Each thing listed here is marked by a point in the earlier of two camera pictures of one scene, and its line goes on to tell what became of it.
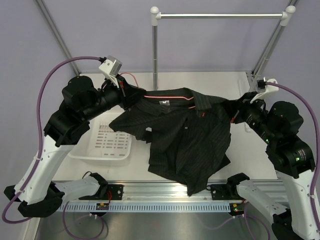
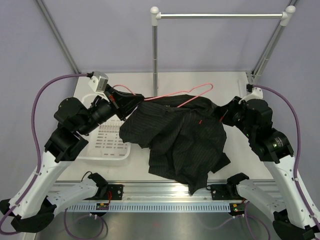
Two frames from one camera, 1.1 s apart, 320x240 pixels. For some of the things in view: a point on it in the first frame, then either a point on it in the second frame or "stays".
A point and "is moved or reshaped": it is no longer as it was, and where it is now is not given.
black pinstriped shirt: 188,133 is moved or reshaped
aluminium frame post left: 57,35 stays
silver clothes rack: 286,16 stays
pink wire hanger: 159,96 → 211,84
